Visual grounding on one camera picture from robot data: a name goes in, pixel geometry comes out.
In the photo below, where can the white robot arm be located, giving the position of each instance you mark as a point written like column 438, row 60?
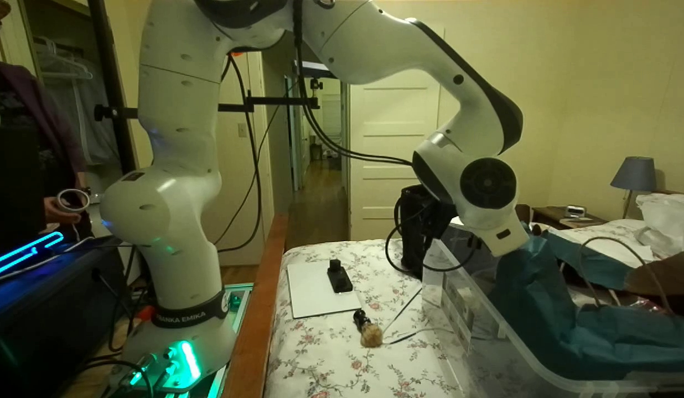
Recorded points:
column 183, row 43

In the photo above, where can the clear plastic container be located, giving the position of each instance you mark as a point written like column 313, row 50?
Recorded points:
column 497, row 360

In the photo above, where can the white paper pad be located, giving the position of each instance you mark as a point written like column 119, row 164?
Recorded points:
column 311, row 292

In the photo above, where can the white door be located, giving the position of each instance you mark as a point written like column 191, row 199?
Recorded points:
column 386, row 118

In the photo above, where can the small bobblehead figurine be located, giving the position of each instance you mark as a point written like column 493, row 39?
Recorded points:
column 369, row 333

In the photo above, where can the teal cloth bag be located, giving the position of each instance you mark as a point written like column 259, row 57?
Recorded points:
column 592, row 342

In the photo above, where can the grey table lamp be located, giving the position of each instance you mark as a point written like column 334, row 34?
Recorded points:
column 635, row 175

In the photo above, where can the dark computer case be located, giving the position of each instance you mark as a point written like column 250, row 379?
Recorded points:
column 56, row 317

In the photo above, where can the person in dark shirt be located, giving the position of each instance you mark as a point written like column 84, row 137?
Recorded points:
column 38, row 157

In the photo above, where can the white pillow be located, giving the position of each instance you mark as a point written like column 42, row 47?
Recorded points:
column 664, row 212

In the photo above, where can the wooden bed frame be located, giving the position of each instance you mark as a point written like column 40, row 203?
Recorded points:
column 249, row 360

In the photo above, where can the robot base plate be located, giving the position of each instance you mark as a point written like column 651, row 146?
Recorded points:
column 181, row 363

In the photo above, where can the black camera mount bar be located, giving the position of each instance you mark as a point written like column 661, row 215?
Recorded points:
column 245, row 105

